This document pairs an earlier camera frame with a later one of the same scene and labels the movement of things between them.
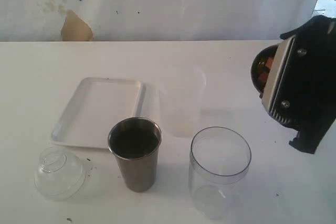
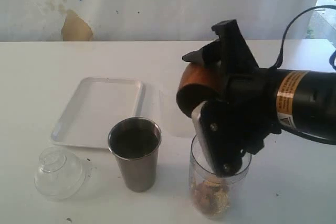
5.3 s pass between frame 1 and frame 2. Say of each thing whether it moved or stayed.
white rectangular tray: stayed
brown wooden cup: moved
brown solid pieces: moved
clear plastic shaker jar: stayed
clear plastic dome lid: stayed
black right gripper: moved
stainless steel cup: stayed
